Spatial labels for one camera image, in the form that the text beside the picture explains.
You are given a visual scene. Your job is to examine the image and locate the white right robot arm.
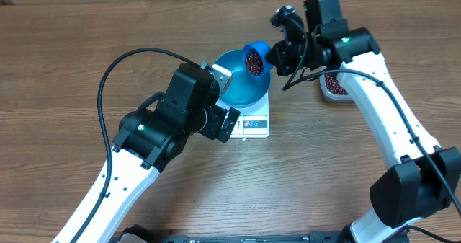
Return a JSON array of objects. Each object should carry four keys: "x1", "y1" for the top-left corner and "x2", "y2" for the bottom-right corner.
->
[{"x1": 266, "y1": 0, "x2": 460, "y2": 242}]

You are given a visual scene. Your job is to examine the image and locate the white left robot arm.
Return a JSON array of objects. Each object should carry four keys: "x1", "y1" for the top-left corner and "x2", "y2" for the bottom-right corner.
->
[{"x1": 54, "y1": 63, "x2": 240, "y2": 243}]

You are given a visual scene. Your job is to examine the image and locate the blue plastic bowl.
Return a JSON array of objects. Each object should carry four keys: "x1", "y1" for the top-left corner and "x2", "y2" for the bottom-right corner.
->
[{"x1": 215, "y1": 50, "x2": 271, "y2": 107}]

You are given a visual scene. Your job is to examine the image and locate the blue plastic scoop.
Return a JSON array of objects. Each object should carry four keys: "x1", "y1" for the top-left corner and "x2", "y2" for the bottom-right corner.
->
[{"x1": 242, "y1": 41, "x2": 273, "y2": 77}]

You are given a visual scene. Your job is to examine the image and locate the white kitchen scale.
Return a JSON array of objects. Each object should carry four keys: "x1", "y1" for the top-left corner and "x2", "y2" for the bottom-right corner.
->
[{"x1": 217, "y1": 92, "x2": 270, "y2": 139}]

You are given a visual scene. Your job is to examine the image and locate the red adzuki beans in container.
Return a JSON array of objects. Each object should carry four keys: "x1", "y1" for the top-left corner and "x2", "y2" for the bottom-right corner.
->
[{"x1": 324, "y1": 74, "x2": 348, "y2": 95}]

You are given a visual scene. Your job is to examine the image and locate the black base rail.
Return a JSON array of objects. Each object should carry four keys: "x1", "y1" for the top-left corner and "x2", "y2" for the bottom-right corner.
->
[{"x1": 111, "y1": 223, "x2": 408, "y2": 243}]

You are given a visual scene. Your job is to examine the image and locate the clear plastic bean container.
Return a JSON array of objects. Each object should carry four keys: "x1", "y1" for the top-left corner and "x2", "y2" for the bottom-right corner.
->
[{"x1": 319, "y1": 74, "x2": 353, "y2": 102}]

